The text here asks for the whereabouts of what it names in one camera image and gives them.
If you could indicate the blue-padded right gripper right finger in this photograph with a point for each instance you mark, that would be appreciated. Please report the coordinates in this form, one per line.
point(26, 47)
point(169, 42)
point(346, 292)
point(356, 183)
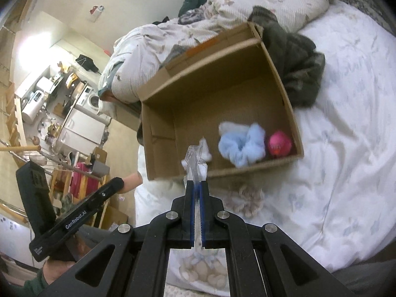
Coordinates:
point(262, 261)

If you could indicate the white kitchen cabinet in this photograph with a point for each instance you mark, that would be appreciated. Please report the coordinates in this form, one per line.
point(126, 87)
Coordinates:
point(80, 133)

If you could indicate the light blue fluffy scrunchie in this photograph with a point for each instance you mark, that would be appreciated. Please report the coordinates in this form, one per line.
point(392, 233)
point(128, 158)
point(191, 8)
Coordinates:
point(244, 149)

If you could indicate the beige lace-trimmed scrunchie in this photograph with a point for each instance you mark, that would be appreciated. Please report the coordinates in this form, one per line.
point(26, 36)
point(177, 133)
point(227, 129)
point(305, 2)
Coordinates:
point(245, 200)

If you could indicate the white washing machine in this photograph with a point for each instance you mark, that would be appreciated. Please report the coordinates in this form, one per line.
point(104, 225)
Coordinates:
point(88, 101)

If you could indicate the person's left hand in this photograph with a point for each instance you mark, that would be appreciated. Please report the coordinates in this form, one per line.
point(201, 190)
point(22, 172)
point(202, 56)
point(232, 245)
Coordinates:
point(53, 269)

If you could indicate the white knotted cloth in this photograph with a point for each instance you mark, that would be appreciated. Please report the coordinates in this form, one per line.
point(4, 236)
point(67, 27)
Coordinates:
point(206, 151)

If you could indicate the brown cardboard box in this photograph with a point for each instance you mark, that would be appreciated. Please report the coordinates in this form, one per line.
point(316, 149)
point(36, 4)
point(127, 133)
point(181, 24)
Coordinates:
point(230, 77)

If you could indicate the white waffle duvet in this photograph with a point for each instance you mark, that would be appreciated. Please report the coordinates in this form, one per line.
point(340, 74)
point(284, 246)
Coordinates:
point(138, 55)

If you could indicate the white fluffy ball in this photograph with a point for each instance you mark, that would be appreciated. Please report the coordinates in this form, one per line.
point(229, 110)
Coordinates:
point(229, 127)

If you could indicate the dark camouflage garment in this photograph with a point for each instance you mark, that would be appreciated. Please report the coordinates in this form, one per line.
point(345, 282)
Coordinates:
point(298, 63)

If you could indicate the clear plastic-wrapped hair accessory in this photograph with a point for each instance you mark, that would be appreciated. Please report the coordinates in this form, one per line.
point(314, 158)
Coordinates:
point(195, 173)

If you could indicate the black-white patterned blanket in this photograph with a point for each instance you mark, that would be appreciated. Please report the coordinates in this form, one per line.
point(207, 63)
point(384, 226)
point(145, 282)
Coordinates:
point(375, 11)

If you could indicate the pink rubber toy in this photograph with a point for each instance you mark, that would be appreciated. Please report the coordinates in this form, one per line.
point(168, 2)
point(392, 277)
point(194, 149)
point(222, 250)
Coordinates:
point(279, 144)

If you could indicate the white floral bed sheet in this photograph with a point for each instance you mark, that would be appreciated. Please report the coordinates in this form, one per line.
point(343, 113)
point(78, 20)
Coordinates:
point(337, 202)

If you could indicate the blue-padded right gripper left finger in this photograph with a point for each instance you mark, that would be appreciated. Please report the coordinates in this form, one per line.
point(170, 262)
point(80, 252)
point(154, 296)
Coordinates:
point(131, 261)

